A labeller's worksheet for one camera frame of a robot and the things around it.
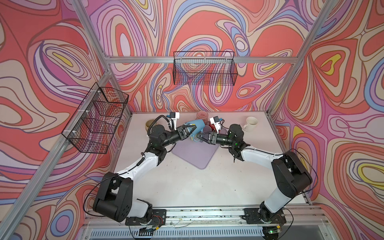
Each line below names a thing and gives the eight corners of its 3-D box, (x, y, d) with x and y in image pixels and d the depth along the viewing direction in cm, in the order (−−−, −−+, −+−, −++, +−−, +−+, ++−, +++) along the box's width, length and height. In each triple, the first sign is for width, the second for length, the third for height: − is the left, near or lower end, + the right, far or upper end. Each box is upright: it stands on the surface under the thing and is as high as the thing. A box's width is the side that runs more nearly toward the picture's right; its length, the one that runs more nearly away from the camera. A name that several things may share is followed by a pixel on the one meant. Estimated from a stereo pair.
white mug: (242, 133, 108) (245, 125, 101) (240, 124, 114) (243, 116, 106) (255, 133, 108) (259, 125, 101) (252, 124, 113) (256, 116, 106)
